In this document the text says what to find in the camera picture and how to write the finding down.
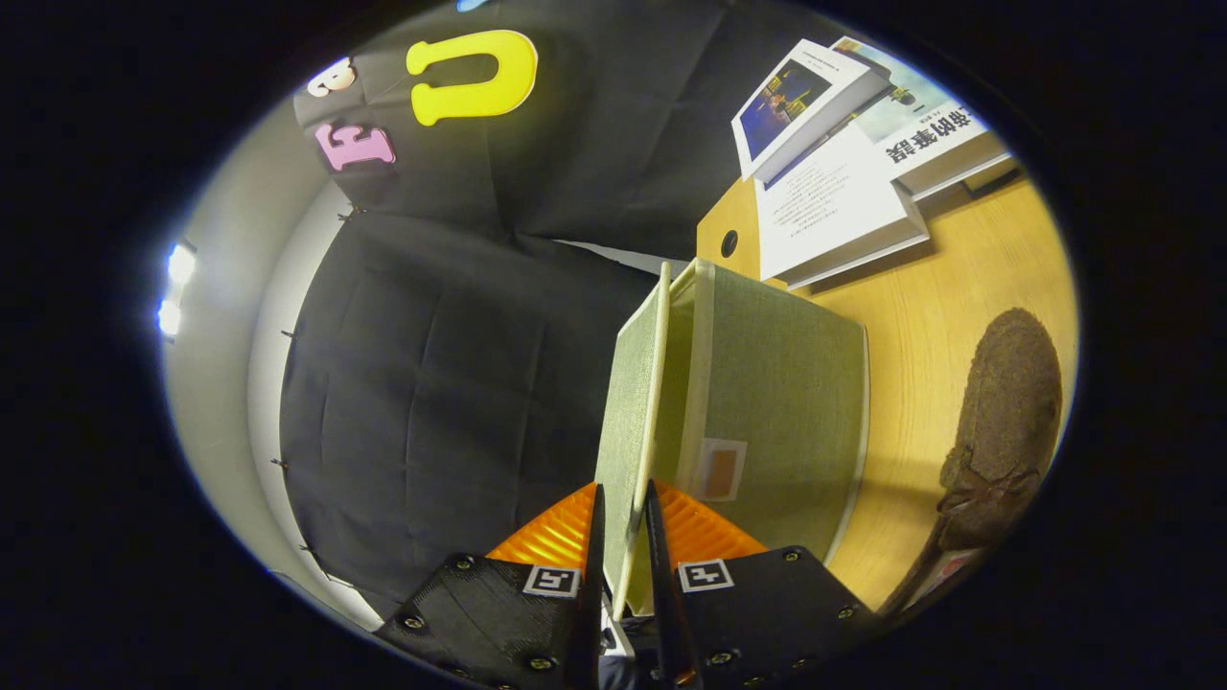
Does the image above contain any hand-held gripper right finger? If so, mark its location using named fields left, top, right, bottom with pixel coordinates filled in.
left=642, top=479, right=878, bottom=690

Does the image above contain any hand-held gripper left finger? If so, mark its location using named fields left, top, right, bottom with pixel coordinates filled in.
left=374, top=482, right=607, bottom=690

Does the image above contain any green fabric storage box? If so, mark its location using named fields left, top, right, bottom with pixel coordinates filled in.
left=594, top=257, right=871, bottom=619

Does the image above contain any brown fuzzy shoe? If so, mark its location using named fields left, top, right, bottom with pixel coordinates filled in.
left=882, top=307, right=1064, bottom=614

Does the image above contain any white text cover book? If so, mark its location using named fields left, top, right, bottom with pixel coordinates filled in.
left=752, top=123, right=931, bottom=290

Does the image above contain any small ceiling light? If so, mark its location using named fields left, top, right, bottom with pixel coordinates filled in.
left=157, top=240, right=199, bottom=338

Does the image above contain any book with blue photo cover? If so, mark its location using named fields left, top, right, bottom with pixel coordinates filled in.
left=731, top=38, right=892, bottom=183

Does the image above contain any dark cover book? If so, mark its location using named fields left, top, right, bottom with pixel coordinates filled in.
left=961, top=158, right=1023, bottom=199

